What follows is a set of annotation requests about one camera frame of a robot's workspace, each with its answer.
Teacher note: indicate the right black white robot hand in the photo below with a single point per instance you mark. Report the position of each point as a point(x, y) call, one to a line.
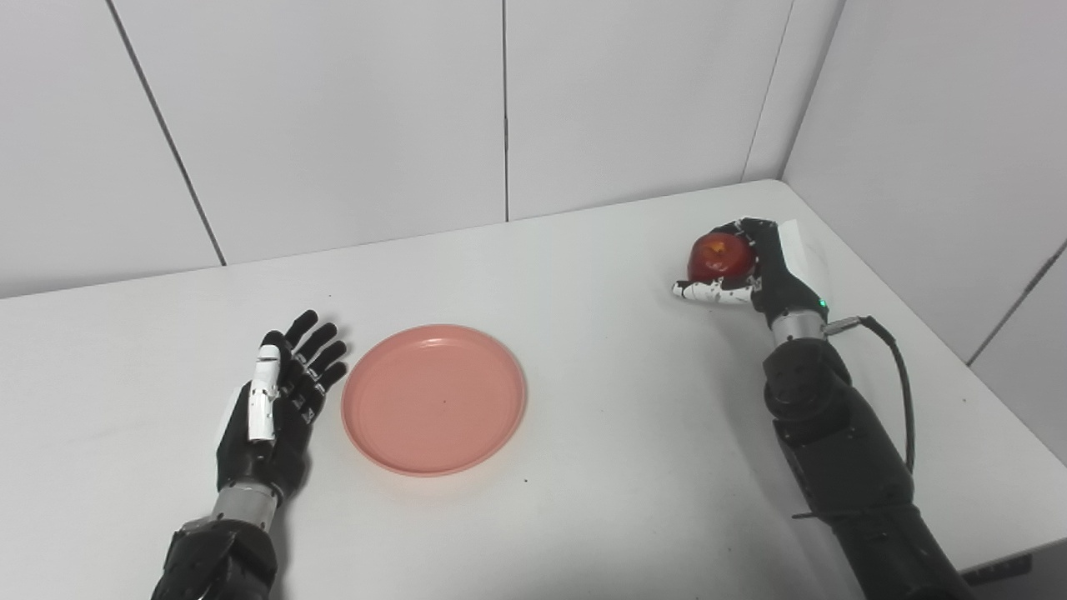
point(779, 267)

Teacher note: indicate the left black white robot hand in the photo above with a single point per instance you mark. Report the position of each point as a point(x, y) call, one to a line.
point(267, 425)

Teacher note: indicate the red apple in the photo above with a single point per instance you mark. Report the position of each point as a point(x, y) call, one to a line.
point(719, 256)

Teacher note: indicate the pink round plate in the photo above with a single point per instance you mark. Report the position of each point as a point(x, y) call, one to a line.
point(434, 400)

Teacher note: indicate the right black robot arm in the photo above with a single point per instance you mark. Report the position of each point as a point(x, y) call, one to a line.
point(850, 467)

